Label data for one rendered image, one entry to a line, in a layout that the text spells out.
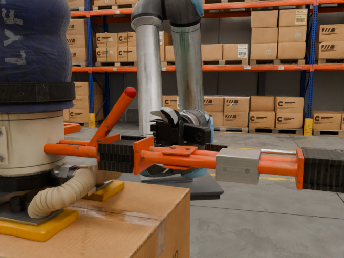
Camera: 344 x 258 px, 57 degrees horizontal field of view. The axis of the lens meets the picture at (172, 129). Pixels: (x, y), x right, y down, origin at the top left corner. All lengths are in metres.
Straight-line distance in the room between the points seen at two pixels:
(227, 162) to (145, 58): 0.66
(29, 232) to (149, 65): 0.69
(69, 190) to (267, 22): 7.47
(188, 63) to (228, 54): 6.56
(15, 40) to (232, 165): 0.44
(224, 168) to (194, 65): 0.79
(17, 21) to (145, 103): 0.53
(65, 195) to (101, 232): 0.09
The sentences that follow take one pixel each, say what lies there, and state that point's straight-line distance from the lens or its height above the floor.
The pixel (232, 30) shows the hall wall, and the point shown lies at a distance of 9.17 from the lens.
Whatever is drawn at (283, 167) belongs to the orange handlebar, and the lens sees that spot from 0.53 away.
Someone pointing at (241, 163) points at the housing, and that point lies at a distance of 0.53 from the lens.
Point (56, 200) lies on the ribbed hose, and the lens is 0.59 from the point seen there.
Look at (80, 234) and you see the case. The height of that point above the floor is 0.94.
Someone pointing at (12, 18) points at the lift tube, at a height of 1.32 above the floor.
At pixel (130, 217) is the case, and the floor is 0.94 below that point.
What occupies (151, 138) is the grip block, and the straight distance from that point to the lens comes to 0.62.
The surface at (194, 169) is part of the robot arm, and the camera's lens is 1.02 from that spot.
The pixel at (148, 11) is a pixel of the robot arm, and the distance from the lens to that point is 1.17.
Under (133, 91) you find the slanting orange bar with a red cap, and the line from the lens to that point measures 0.59.
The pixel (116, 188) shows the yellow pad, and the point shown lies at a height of 0.96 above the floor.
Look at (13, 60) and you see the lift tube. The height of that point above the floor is 1.25.
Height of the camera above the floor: 1.21
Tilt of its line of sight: 8 degrees down
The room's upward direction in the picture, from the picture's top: straight up
